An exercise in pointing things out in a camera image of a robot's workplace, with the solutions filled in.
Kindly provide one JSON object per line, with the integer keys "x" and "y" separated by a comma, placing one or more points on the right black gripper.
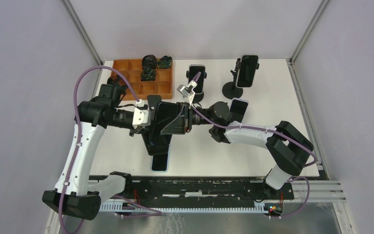
{"x": 182, "y": 123}

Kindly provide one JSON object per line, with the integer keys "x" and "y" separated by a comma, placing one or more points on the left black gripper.
{"x": 140, "y": 129}

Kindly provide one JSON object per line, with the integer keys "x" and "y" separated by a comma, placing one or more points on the dark blue case phone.
{"x": 165, "y": 113}

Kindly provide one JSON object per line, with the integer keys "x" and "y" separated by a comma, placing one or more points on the light blue case phone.
{"x": 159, "y": 163}

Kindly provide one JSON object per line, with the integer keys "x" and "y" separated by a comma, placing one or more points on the lilac case phone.
{"x": 238, "y": 108}

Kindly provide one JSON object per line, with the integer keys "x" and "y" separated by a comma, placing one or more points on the wooden round base phone stand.
{"x": 153, "y": 101}

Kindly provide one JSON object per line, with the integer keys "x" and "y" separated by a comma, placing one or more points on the black folding phone stand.
{"x": 156, "y": 147}

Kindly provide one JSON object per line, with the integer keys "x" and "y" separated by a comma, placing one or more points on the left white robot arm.
{"x": 73, "y": 194}

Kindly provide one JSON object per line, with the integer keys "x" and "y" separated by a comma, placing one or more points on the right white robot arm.
{"x": 289, "y": 148}

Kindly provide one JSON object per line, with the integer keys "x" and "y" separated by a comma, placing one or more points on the black round base clamp stand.
{"x": 198, "y": 97}

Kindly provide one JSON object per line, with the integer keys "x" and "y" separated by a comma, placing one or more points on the pink case phone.
{"x": 197, "y": 73}

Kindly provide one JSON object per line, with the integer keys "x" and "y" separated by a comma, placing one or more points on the tall black round stand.
{"x": 230, "y": 90}

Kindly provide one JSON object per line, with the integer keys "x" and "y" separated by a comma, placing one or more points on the white case phone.
{"x": 249, "y": 64}

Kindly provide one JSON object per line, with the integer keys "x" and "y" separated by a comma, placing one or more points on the wooden compartment tray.
{"x": 132, "y": 69}

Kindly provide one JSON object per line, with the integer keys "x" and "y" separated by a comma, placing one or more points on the rolled patterned sock front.
{"x": 148, "y": 74}

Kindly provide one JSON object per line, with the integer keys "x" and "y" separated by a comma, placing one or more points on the rolled green sock right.
{"x": 164, "y": 62}

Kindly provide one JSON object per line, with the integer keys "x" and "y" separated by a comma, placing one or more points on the rolled dark sock left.
{"x": 149, "y": 61}

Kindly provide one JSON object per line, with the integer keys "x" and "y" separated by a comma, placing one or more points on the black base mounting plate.
{"x": 203, "y": 192}

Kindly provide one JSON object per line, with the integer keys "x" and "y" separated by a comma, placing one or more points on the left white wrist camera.
{"x": 141, "y": 114}

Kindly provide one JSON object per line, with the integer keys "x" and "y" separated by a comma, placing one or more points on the white slotted cable duct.
{"x": 120, "y": 206}

